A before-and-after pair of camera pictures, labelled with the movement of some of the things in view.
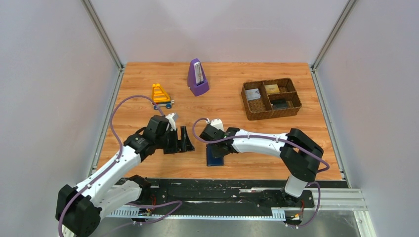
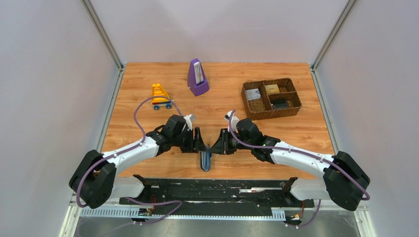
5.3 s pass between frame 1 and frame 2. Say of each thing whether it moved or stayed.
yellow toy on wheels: stayed
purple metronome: stayed
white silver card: stayed
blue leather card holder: moved
